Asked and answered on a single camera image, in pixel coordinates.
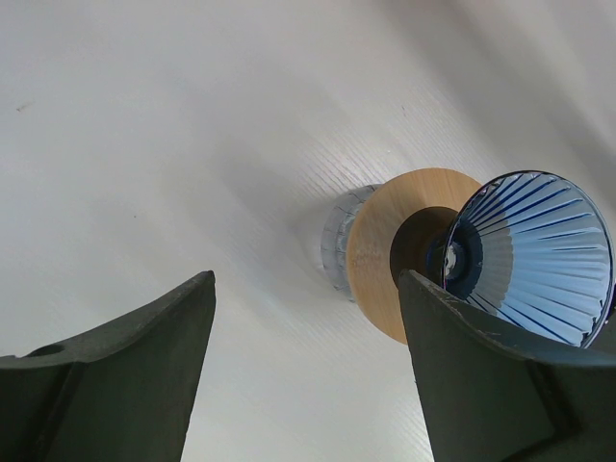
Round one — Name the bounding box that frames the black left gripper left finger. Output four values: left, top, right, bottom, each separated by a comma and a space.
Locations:
1, 271, 216, 461

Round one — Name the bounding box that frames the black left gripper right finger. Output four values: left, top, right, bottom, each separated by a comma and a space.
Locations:
398, 270, 615, 461

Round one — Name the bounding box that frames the blue coffee dripper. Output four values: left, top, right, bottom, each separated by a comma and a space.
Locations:
432, 170, 615, 347

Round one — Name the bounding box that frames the wooden dripper holder ring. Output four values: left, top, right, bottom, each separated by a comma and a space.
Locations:
345, 167, 485, 347

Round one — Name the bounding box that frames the grey glass coffee server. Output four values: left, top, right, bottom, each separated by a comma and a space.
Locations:
320, 184, 381, 303

